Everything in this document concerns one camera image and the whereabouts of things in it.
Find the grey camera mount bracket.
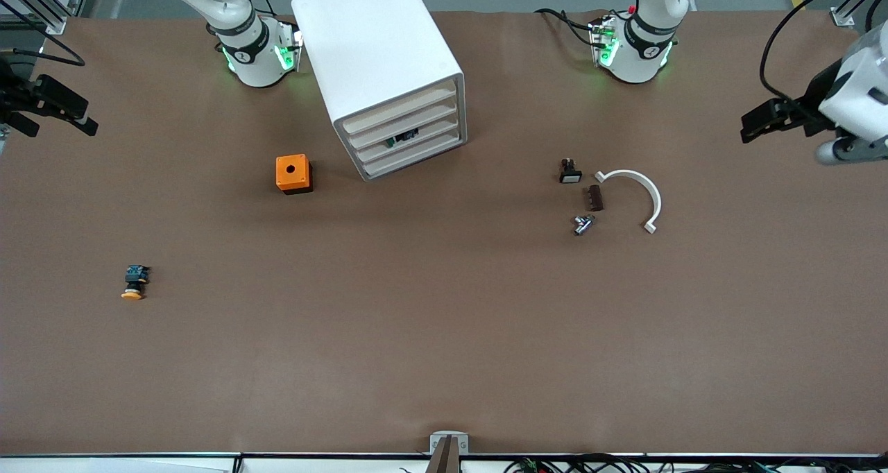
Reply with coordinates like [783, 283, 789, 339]
[429, 430, 470, 473]

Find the white drawer cabinet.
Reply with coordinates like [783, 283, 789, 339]
[291, 0, 468, 182]

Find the white curved plastic bracket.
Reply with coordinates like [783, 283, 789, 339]
[595, 169, 663, 235]

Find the white plastic drawer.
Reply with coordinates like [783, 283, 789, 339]
[342, 91, 464, 151]
[358, 124, 467, 181]
[350, 107, 466, 166]
[334, 74, 463, 136]

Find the black left base cable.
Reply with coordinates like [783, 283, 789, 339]
[534, 7, 597, 47]

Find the black cable bundle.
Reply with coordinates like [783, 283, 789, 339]
[503, 452, 888, 473]

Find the white frame rail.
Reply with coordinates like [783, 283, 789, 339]
[0, 452, 888, 473]

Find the brown table mat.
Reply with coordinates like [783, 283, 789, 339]
[0, 8, 888, 456]

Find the orange button enclosure box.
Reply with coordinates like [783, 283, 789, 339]
[275, 154, 314, 195]

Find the yellow mushroom push button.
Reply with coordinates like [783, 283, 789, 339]
[121, 264, 151, 301]

